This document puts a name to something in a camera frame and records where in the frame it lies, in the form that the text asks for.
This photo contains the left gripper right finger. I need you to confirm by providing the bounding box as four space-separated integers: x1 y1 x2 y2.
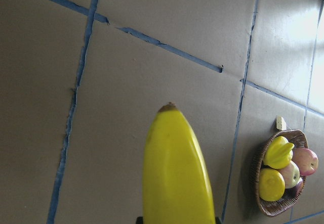
216 216 223 224

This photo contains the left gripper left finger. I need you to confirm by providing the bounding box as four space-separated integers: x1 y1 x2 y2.
136 216 144 224

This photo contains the brown wicker basket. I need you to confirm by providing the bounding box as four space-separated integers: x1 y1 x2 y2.
249 129 308 217

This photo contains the paper basket tag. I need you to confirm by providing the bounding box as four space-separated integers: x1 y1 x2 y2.
275 115 287 131

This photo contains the yellow lemon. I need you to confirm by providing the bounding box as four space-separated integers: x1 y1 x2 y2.
259 168 285 202

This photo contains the dark purple fruit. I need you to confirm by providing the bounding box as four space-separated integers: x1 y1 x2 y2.
286 177 304 199

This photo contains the yellow green apple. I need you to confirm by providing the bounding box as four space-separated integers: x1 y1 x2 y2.
278 160 300 189

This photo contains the red pink apple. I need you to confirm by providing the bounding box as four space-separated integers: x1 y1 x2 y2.
292 148 318 176

